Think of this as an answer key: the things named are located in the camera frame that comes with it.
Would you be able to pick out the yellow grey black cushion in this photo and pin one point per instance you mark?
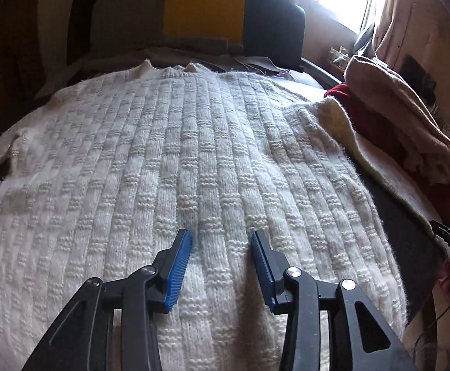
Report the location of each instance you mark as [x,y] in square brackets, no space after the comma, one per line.
[266,28]

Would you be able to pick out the white knitted sweater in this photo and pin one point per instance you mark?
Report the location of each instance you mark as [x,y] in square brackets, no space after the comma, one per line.
[104,175]

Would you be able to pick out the grey cloth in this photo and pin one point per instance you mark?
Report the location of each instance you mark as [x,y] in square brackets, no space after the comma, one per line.
[160,57]

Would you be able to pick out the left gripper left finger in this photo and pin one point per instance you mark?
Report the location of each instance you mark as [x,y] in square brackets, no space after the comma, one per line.
[80,337]

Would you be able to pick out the red garment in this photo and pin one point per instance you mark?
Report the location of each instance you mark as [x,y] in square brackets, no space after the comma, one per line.
[369,123]

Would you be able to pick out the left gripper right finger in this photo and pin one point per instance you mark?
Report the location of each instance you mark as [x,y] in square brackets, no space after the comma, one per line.
[359,336]

